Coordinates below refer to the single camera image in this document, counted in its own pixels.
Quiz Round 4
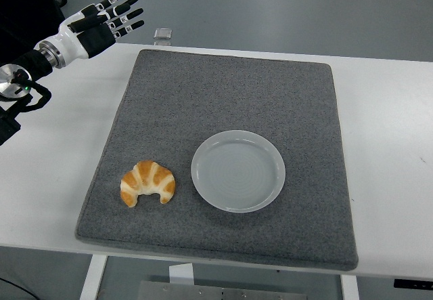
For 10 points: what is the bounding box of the black table control panel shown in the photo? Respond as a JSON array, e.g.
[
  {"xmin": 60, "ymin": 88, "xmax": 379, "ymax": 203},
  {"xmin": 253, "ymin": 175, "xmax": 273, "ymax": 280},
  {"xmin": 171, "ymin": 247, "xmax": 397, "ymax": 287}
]
[{"xmin": 393, "ymin": 278, "xmax": 433, "ymax": 289}]

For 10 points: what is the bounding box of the grey felt mat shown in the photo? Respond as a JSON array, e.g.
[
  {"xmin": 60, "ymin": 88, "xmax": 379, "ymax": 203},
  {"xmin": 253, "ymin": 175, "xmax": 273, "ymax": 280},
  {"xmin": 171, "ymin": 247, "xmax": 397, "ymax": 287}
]
[{"xmin": 73, "ymin": 48, "xmax": 359, "ymax": 272}]

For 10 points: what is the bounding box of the white table leg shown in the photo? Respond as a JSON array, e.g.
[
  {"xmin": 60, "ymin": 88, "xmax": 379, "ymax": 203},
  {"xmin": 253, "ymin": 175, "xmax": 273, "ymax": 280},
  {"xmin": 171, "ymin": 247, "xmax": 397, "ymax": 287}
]
[
  {"xmin": 79, "ymin": 255, "xmax": 108, "ymax": 300},
  {"xmin": 340, "ymin": 274, "xmax": 360, "ymax": 300}
]

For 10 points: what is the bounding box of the person's leg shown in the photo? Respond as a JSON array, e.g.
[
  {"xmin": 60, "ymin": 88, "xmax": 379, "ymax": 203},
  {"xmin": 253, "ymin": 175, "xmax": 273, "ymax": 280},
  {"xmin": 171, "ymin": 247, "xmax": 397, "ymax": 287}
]
[{"xmin": 0, "ymin": 0, "xmax": 68, "ymax": 64}]

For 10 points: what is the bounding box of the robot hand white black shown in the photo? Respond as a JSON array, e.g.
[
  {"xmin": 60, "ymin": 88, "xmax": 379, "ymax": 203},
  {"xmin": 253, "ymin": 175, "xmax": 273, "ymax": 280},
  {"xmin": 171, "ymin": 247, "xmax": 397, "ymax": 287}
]
[{"xmin": 53, "ymin": 0, "xmax": 145, "ymax": 60}]

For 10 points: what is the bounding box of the croissant bread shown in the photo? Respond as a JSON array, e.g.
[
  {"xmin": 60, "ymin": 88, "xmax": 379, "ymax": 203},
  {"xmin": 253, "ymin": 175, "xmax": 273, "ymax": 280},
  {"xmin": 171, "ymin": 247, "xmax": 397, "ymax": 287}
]
[{"xmin": 120, "ymin": 160, "xmax": 177, "ymax": 209}]

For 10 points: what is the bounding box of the small square silver floor fitting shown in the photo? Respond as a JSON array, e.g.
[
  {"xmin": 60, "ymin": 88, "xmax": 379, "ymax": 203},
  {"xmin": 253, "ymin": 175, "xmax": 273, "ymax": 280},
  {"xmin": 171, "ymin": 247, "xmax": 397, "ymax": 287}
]
[{"xmin": 153, "ymin": 28, "xmax": 174, "ymax": 41}]

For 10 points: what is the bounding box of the round grey plate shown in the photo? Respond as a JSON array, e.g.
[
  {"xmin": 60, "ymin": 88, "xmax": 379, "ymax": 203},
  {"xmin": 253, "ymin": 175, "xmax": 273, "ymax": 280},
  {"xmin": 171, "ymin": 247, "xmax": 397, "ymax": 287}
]
[{"xmin": 190, "ymin": 129, "xmax": 286, "ymax": 214}]

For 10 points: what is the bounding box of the thin black floor cable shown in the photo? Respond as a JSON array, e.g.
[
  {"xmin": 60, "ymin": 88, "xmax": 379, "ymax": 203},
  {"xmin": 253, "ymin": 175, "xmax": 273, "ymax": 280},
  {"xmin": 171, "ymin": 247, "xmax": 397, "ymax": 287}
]
[{"xmin": 0, "ymin": 276, "xmax": 35, "ymax": 300}]

